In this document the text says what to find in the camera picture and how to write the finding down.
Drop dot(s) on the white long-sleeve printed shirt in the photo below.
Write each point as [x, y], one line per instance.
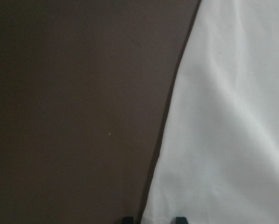
[219, 157]

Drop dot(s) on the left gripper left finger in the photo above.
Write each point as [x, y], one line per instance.
[127, 220]

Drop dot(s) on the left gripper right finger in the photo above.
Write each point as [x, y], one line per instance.
[180, 220]

